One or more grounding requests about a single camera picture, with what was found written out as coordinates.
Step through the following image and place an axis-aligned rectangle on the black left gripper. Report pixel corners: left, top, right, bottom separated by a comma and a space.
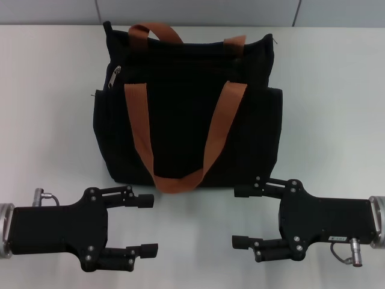
6, 185, 159, 273

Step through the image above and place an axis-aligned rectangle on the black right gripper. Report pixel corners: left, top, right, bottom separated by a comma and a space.
231, 176, 380, 263

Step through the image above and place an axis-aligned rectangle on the black food bag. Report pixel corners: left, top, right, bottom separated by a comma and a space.
91, 20, 285, 194

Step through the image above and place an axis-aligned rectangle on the silver zipper pull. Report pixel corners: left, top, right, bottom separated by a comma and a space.
105, 64, 122, 90

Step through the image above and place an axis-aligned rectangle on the left gripper cable with plug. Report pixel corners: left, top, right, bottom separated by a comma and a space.
32, 188, 61, 208

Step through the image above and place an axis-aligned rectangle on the gripper cable with plug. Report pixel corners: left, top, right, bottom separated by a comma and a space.
32, 188, 61, 208
330, 237, 365, 269

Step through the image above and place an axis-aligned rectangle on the right gripper cable with plug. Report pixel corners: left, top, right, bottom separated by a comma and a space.
330, 237, 365, 269

